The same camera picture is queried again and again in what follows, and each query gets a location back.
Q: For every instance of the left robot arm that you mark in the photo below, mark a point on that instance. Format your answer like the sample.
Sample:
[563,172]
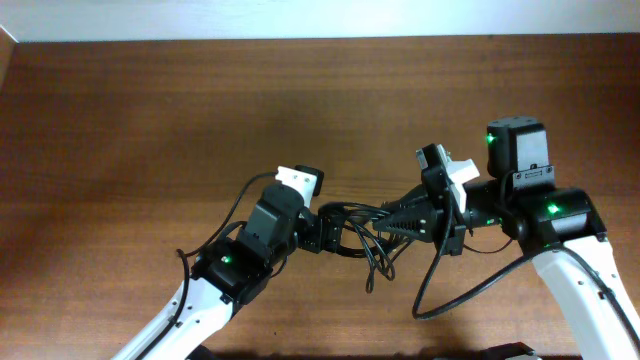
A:
[227,275]

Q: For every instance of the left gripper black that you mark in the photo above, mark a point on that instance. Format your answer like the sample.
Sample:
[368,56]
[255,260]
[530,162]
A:
[313,239]

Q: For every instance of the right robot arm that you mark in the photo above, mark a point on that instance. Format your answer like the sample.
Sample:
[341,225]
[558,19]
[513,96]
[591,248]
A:
[558,230]

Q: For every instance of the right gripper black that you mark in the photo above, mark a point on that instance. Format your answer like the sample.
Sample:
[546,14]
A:
[437,206]

